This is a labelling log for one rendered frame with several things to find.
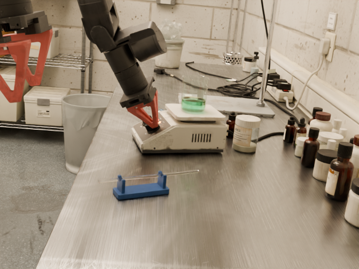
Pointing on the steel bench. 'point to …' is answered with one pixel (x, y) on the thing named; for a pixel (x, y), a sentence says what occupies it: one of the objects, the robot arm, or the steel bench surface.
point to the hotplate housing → (185, 137)
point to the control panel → (151, 133)
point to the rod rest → (124, 192)
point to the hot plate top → (210, 114)
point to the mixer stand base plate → (237, 105)
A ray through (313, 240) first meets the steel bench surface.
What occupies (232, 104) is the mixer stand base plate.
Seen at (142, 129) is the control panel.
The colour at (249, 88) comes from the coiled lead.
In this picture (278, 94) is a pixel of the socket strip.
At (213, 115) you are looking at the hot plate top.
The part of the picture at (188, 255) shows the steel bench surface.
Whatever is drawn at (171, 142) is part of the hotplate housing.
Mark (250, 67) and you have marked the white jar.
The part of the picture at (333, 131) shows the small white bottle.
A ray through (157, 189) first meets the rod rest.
